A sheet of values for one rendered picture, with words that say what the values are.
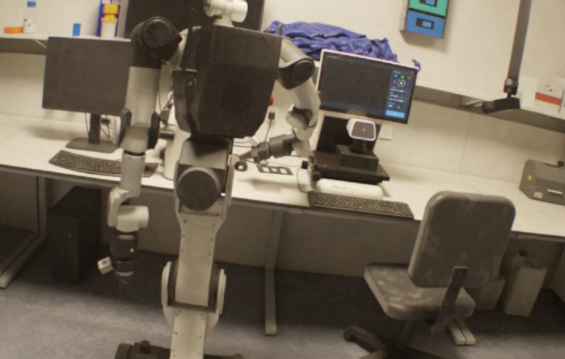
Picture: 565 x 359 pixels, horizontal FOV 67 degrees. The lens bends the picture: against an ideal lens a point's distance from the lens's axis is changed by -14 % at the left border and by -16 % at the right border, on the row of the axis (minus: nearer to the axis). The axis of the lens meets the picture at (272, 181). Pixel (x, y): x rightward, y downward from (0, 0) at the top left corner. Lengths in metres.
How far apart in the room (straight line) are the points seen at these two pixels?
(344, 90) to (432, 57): 0.92
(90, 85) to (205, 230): 1.07
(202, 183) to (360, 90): 1.11
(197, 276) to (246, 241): 1.43
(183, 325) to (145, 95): 0.73
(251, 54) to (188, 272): 0.68
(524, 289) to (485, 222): 1.34
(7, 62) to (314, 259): 2.23
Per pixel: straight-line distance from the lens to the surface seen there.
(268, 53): 1.30
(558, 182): 2.96
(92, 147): 2.36
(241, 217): 2.87
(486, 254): 1.90
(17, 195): 3.23
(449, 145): 2.93
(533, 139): 3.20
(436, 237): 1.73
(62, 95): 2.36
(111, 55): 2.26
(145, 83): 1.34
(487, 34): 3.09
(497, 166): 3.11
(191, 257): 1.51
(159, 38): 1.31
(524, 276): 3.06
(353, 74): 2.17
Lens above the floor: 1.41
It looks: 18 degrees down
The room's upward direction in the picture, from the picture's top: 9 degrees clockwise
